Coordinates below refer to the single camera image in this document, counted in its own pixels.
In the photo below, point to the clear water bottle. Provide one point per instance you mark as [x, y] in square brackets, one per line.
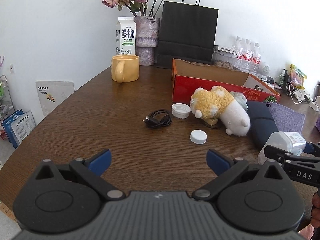
[247, 55]
[256, 58]
[239, 52]

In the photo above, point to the black power adapter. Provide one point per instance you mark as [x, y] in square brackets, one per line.
[270, 80]

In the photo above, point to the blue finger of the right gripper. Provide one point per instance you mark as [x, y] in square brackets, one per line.
[277, 154]
[312, 148]

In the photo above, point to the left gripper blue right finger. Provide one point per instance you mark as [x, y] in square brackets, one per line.
[218, 162]

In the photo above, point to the clear snack container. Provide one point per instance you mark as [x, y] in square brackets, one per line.
[223, 59]

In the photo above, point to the white charger with cable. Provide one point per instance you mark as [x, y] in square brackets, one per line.
[314, 100]

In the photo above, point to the dark navy pouch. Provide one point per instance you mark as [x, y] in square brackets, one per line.
[262, 122]

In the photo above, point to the white flat box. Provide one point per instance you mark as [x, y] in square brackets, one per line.
[226, 49]

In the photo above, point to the black paper shopping bag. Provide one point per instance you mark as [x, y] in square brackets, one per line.
[187, 32]

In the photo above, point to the white envelope against wall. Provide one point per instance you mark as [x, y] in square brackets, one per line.
[52, 93]

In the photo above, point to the purple textured vase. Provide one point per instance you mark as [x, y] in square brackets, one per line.
[147, 36]

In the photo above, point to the yellow snack bag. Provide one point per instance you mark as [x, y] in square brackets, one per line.
[297, 77]

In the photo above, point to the wire storage rack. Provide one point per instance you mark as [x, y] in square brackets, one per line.
[6, 103]

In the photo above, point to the yellow white plush toy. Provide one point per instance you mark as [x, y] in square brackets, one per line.
[218, 103]

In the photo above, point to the white bottle cap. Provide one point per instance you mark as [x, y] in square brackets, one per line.
[198, 137]
[180, 110]

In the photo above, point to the black phone stand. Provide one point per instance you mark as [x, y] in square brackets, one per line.
[284, 78]

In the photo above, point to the person's right hand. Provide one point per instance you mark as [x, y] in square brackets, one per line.
[315, 212]

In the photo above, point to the blue white booklets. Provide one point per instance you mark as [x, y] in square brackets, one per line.
[18, 126]

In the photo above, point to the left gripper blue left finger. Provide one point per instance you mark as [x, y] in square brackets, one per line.
[100, 162]

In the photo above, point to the white robot toy speaker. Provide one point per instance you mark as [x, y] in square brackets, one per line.
[263, 71]

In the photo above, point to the purple fabric pouch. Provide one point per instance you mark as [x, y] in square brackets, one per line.
[286, 119]

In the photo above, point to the white green milk carton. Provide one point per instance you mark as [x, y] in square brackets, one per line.
[125, 36]

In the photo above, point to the red cardboard box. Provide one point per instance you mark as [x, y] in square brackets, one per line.
[189, 76]

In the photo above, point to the yellow ceramic mug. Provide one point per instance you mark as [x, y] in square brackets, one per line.
[125, 68]

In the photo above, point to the small beige block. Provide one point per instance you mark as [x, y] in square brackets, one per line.
[212, 121]

